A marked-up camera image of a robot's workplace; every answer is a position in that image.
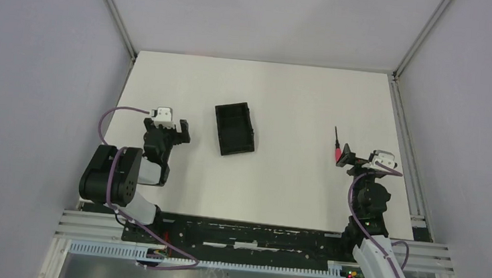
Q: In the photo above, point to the aluminium corner post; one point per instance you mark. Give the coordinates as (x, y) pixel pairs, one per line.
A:
(421, 37)
(121, 28)

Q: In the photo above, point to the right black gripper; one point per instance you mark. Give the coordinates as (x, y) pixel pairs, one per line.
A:
(348, 157)

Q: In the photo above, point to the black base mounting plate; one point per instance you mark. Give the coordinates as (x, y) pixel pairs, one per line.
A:
(245, 243)

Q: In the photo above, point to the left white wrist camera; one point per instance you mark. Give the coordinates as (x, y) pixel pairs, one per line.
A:
(162, 117)

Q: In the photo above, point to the left aluminium corner post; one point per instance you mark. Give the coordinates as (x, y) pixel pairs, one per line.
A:
(121, 28)

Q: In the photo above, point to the white slotted cable duct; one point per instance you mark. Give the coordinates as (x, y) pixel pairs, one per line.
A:
(145, 254)

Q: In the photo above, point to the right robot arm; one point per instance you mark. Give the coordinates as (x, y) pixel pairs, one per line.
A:
(366, 235)

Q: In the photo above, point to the red black screwdriver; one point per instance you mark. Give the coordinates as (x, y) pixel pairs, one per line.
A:
(338, 150)

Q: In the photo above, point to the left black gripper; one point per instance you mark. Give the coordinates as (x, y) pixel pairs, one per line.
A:
(179, 138)

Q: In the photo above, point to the right aluminium side rail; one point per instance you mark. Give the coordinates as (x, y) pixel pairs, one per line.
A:
(415, 195)

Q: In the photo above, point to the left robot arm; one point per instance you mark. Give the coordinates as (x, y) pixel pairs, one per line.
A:
(112, 177)

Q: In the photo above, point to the aluminium front frame rail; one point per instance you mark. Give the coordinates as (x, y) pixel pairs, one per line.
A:
(425, 257)

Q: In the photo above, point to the right aluminium corner post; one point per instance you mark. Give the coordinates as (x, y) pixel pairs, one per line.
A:
(421, 37)

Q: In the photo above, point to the black plastic bin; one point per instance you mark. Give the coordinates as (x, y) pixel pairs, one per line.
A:
(235, 130)

